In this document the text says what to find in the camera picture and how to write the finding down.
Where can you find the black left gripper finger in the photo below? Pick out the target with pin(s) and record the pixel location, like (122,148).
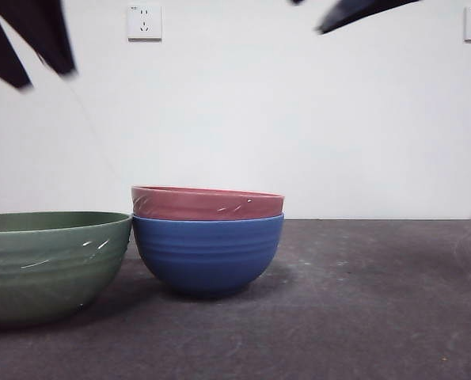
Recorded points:
(1,51)
(45,35)

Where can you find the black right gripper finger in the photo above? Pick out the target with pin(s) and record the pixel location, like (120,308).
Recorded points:
(358,10)
(297,1)

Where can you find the red ribbed bowl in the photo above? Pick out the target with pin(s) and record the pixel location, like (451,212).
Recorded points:
(187,204)

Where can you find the green ribbed bowl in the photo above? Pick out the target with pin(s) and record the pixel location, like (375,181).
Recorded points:
(41,273)

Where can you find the blue ribbed bowl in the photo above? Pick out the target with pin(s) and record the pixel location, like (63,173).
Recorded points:
(207,257)

